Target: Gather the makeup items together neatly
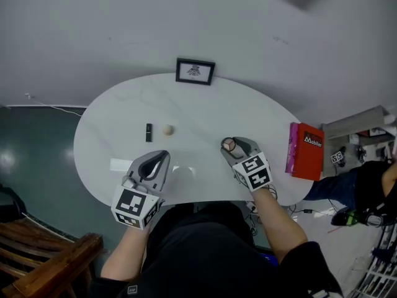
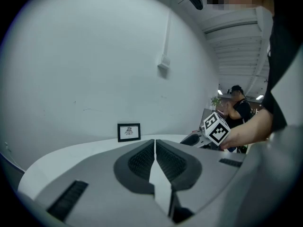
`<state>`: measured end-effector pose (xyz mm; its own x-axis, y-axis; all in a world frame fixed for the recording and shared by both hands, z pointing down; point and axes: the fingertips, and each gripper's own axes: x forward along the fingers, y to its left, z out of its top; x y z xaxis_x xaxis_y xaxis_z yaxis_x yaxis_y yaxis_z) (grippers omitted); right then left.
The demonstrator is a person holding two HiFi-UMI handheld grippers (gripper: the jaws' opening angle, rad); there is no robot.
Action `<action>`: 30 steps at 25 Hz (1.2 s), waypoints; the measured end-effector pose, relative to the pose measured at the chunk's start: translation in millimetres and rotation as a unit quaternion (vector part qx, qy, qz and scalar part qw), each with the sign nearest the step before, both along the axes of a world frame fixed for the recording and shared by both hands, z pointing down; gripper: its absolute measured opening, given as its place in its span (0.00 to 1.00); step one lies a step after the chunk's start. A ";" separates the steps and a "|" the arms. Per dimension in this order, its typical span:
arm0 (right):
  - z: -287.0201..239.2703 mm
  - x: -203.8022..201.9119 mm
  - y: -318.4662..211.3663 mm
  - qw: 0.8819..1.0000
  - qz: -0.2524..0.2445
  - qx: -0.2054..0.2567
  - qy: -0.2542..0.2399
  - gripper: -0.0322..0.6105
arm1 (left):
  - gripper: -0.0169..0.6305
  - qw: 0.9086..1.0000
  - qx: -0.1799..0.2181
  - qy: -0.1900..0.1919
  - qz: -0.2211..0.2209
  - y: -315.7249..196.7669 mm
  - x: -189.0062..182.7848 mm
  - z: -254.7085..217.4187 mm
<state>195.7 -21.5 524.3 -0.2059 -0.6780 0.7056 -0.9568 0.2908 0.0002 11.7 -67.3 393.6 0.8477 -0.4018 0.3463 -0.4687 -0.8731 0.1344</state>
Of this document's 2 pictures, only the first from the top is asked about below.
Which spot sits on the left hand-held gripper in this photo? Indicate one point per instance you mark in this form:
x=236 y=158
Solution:
x=133 y=206

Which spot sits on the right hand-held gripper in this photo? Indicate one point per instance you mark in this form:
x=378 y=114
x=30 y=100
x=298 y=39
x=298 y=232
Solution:
x=254 y=172

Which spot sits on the small round compact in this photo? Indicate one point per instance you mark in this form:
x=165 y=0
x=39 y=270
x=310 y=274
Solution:
x=229 y=143

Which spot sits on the small black stick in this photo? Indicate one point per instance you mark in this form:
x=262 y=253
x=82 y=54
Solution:
x=149 y=133

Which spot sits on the small beige ball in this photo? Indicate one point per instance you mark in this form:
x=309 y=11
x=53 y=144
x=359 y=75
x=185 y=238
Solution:
x=168 y=130

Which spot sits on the person's left forearm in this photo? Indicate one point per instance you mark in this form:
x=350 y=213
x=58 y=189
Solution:
x=127 y=253

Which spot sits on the person's right forearm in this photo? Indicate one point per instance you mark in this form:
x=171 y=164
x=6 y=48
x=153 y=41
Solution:
x=279 y=225

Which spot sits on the white oval table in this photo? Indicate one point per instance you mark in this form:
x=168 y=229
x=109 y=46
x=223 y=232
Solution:
x=198 y=110

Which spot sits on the pink book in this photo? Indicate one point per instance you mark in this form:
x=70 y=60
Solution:
x=292 y=151

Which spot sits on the person's black top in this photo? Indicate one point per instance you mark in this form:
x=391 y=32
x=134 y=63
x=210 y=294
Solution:
x=211 y=253

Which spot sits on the grey shelf unit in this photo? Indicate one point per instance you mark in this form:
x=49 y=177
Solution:
x=350 y=126

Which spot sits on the wooden bench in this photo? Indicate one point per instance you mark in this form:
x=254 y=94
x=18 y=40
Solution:
x=46 y=259

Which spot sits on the black chair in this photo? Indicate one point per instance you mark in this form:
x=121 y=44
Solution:
x=10 y=202

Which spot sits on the black picture frame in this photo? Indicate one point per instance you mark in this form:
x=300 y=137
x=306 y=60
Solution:
x=194 y=71

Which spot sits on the white wall plug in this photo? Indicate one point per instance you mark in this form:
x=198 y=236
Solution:
x=29 y=96

